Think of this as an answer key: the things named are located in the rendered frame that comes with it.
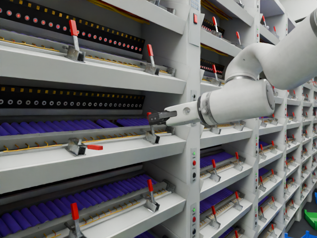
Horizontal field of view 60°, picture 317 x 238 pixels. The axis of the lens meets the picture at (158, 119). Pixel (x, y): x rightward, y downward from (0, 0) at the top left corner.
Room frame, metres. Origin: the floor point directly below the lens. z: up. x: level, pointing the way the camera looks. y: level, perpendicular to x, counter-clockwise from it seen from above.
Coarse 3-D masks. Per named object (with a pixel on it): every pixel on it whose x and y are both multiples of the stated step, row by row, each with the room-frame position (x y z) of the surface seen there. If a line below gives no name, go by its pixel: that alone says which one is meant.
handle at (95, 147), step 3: (78, 141) 0.58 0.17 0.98; (81, 141) 0.59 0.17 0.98; (78, 144) 0.59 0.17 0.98; (81, 144) 0.59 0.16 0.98; (87, 147) 0.56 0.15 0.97; (90, 147) 0.56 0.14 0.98; (93, 147) 0.55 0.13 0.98; (96, 147) 0.55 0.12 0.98; (99, 147) 0.54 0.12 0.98; (102, 147) 0.55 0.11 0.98
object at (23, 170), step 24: (96, 144) 0.67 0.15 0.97; (120, 144) 0.72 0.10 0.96; (144, 144) 0.77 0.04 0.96; (168, 144) 0.84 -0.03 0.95; (0, 168) 0.46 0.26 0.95; (24, 168) 0.48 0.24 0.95; (48, 168) 0.52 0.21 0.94; (72, 168) 0.57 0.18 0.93; (96, 168) 0.62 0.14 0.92; (0, 192) 0.46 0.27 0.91
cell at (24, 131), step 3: (12, 123) 0.60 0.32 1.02; (15, 123) 0.60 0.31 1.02; (12, 126) 0.60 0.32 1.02; (15, 126) 0.59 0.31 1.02; (18, 126) 0.59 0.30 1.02; (21, 126) 0.60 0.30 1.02; (18, 129) 0.58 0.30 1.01; (21, 129) 0.58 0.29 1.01; (24, 129) 0.58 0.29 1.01; (21, 132) 0.58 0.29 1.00; (24, 132) 0.57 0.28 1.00; (27, 132) 0.58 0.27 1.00
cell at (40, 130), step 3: (30, 123) 0.64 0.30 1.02; (33, 123) 0.63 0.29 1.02; (36, 123) 0.64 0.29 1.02; (33, 126) 0.63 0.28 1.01; (36, 126) 0.62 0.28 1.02; (39, 126) 0.63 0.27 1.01; (36, 129) 0.62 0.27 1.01; (39, 129) 0.61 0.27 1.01; (42, 129) 0.61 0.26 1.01; (42, 132) 0.61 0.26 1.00; (45, 132) 0.61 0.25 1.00; (48, 132) 0.61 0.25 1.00
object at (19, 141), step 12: (60, 132) 0.62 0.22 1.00; (72, 132) 0.64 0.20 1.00; (84, 132) 0.66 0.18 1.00; (96, 132) 0.69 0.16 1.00; (108, 132) 0.72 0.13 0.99; (120, 132) 0.76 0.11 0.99; (132, 132) 0.80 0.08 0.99; (156, 132) 0.91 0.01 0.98; (0, 144) 0.50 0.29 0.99; (12, 144) 0.52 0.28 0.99; (24, 144) 0.54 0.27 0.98; (36, 144) 0.56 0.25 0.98; (48, 144) 0.59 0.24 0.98; (60, 144) 0.59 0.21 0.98
